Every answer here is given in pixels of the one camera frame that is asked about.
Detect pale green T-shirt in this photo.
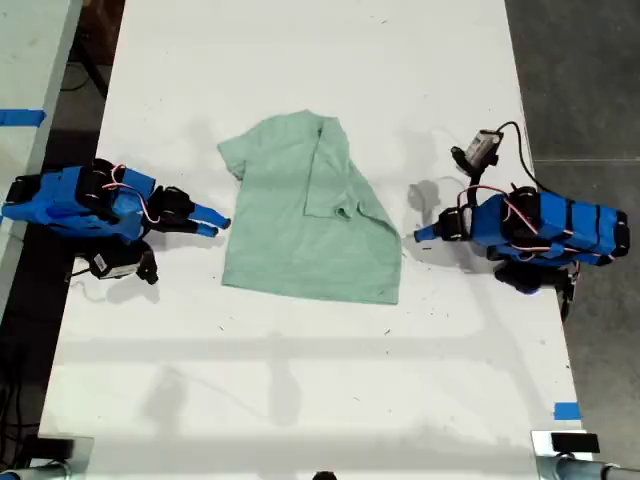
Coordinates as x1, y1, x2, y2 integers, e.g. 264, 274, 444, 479
216, 109, 404, 306

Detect long blue tape strip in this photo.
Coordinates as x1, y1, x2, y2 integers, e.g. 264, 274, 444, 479
0, 108, 47, 128

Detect white side table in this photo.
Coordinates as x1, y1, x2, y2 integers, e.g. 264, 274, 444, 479
0, 0, 85, 316

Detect short blue tape strip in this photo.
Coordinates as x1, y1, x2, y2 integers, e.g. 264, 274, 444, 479
553, 401, 583, 422

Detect small black box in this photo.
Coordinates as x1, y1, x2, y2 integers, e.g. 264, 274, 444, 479
35, 437, 77, 459
550, 432, 601, 454

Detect grey metal pipe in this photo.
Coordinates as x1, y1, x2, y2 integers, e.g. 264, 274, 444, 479
0, 461, 72, 480
536, 456, 640, 480

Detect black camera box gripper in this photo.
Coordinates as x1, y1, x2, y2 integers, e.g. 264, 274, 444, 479
88, 241, 161, 287
450, 128, 504, 176

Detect black camera cable gripper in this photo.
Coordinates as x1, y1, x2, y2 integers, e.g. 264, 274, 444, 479
497, 121, 546, 194

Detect thin camera cable gripper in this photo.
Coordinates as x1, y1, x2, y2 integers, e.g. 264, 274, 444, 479
64, 258, 94, 284

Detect black cables on floor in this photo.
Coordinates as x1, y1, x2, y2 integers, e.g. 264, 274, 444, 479
0, 344, 44, 454

